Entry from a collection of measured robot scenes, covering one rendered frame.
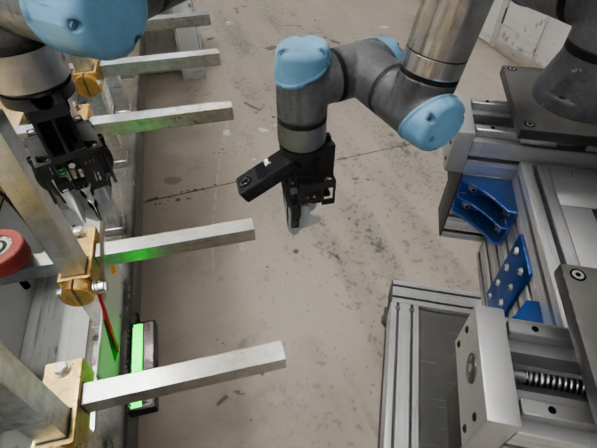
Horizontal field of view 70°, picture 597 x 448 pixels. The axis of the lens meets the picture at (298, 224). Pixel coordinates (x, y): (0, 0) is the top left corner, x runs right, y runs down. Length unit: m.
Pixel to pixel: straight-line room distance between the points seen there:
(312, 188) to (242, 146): 1.75
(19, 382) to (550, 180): 0.81
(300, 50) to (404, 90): 0.14
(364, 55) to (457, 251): 1.44
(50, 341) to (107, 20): 0.78
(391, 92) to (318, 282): 1.26
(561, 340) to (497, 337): 0.07
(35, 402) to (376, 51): 0.60
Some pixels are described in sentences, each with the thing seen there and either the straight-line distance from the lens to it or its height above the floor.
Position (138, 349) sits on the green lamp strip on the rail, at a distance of 0.86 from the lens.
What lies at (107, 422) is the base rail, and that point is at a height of 0.70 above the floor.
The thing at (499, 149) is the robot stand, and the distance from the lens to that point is 0.85.
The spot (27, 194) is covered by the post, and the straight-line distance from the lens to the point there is 0.66.
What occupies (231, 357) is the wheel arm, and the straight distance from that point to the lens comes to 0.65.
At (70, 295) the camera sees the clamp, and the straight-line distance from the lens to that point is 0.77.
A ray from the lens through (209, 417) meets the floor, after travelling 1.53.
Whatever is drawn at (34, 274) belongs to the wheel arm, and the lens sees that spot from 0.85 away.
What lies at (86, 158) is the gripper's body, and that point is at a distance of 0.52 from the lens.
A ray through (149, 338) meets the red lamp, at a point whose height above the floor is 0.70.
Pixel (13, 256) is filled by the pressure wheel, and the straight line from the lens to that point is 0.81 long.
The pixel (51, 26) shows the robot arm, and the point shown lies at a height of 1.30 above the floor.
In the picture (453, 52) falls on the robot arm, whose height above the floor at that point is 1.21.
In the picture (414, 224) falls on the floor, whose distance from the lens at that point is 2.03.
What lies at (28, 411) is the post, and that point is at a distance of 0.58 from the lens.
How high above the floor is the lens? 1.42
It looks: 47 degrees down
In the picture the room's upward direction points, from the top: straight up
